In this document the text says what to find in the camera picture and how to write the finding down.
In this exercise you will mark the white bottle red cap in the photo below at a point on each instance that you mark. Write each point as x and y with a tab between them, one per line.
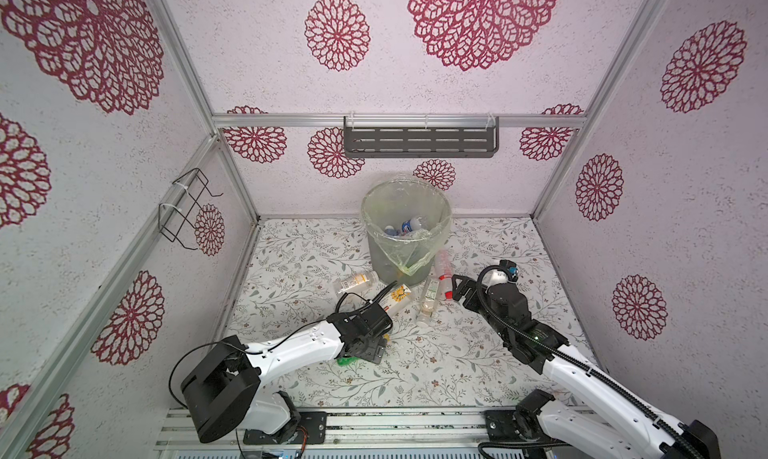
444	270

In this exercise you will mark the translucent green bin liner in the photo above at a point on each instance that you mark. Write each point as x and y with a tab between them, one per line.
405	249

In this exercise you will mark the grey slotted wall shelf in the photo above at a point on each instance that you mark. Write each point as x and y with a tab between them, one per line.
425	142

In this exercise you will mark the black wire wall rack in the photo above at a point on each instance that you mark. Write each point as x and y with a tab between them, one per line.
173	216

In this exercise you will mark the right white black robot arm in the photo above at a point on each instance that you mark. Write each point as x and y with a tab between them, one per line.
622	424

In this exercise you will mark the clear bottle green white label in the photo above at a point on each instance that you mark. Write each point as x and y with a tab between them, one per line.
429	300

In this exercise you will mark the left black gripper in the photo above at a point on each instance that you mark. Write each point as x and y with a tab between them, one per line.
376	349

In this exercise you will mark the pepsi bottle blue cap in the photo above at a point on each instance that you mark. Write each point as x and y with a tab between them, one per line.
411	225

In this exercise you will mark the clear bottle sunflower label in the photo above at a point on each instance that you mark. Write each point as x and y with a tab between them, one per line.
397	299

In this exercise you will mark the clear bottle orange label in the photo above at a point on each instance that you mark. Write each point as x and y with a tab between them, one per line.
358	283

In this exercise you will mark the green soda bottle yellow cap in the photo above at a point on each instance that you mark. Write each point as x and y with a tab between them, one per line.
347	359

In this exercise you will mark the grey mesh waste bin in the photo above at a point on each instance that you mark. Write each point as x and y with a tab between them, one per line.
401	261

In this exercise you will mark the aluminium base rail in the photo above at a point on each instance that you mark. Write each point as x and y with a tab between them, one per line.
354	428

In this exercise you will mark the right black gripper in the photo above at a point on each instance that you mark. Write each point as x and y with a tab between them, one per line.
464	290

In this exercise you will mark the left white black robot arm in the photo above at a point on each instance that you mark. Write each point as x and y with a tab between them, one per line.
234	385

